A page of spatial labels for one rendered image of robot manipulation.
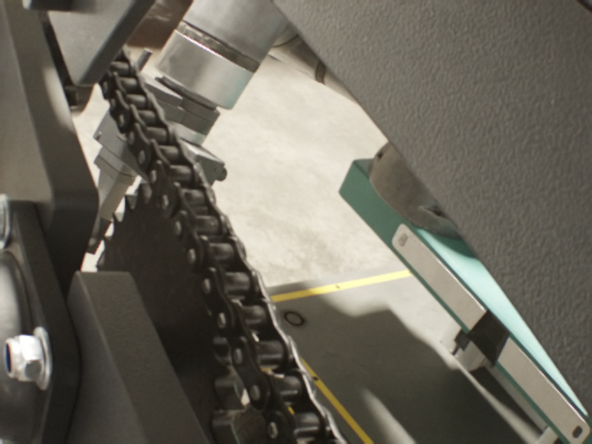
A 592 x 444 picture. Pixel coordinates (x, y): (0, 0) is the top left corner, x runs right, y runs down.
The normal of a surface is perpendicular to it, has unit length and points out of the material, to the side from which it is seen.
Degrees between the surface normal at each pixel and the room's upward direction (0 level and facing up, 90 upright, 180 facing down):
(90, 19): 90
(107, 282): 0
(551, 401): 90
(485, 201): 90
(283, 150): 0
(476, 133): 90
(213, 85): 73
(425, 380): 0
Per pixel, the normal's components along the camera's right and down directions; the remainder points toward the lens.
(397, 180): -0.58, -0.16
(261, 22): 0.47, 0.41
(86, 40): -0.84, -0.03
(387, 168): -0.70, -0.33
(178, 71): -0.27, 0.00
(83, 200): 0.54, -0.09
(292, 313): 0.36, -0.77
